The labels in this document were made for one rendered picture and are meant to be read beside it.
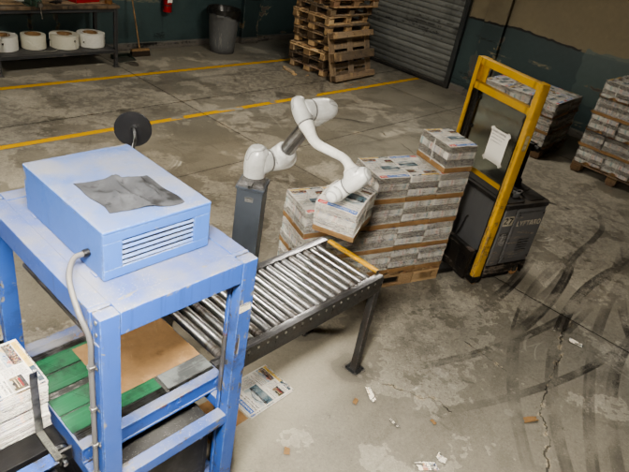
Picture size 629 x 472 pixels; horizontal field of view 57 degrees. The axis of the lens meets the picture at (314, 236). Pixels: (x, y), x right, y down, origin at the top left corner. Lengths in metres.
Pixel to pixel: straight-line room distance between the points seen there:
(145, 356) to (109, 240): 1.01
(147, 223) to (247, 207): 2.06
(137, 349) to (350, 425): 1.51
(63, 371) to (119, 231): 1.02
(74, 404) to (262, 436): 1.31
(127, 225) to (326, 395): 2.26
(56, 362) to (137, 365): 0.36
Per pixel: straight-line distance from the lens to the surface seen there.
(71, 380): 2.87
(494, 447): 4.09
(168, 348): 2.99
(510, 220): 5.34
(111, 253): 2.11
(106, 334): 2.04
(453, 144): 4.74
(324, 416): 3.86
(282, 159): 4.05
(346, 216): 3.61
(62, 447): 2.65
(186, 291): 2.15
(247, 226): 4.20
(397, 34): 12.14
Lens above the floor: 2.83
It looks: 31 degrees down
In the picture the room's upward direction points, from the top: 11 degrees clockwise
